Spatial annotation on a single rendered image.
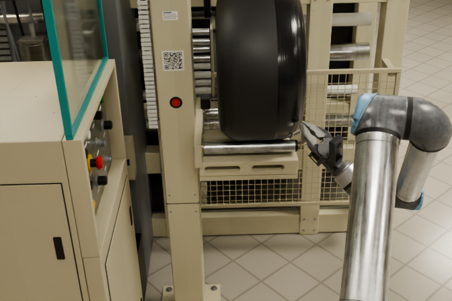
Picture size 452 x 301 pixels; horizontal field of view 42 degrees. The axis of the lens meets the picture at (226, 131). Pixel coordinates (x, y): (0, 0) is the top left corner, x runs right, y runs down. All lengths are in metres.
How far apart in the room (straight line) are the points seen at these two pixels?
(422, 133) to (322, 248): 1.61
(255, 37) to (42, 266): 0.93
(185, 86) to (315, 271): 1.29
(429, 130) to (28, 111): 1.06
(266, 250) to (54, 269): 1.55
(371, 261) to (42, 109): 0.94
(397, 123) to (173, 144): 0.93
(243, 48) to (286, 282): 1.38
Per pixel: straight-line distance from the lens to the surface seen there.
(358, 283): 1.43
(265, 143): 2.12
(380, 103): 1.58
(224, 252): 3.06
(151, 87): 2.11
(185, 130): 2.17
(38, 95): 1.76
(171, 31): 2.02
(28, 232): 1.67
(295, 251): 3.07
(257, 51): 1.87
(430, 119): 1.59
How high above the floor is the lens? 1.96
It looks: 28 degrees down
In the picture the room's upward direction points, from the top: 1 degrees counter-clockwise
